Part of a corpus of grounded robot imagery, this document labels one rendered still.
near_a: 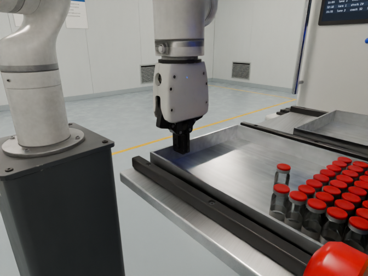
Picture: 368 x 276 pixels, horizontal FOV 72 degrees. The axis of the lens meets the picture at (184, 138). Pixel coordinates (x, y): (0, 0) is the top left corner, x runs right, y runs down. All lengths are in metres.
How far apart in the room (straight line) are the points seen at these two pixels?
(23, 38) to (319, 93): 1.12
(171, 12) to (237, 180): 0.29
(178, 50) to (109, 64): 5.39
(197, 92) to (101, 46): 5.29
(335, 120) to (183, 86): 0.58
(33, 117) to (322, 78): 1.11
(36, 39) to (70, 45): 4.82
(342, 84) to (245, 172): 0.84
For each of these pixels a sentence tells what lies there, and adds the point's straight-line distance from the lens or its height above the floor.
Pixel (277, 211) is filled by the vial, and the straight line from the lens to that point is 0.37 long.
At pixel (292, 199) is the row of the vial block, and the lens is 0.35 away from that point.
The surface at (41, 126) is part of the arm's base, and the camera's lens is 0.68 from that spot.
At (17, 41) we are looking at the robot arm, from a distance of 0.67.
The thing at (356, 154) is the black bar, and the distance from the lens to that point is 0.61.
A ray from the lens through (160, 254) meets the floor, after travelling 1.56.
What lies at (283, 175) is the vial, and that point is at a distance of 0.42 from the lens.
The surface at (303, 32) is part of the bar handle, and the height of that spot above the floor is 1.14.
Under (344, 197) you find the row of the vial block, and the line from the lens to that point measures 0.38.
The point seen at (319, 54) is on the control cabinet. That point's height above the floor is 1.05.
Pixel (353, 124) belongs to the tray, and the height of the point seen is 0.88.
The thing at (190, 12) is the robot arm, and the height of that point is 1.15.
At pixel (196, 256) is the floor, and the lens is 1.55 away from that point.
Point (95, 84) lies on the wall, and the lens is 5.68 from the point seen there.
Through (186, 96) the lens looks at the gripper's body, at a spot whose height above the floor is 1.02.
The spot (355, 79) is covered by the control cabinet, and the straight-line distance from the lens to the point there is 1.24.
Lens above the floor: 1.11
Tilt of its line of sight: 21 degrees down
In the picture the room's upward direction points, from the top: straight up
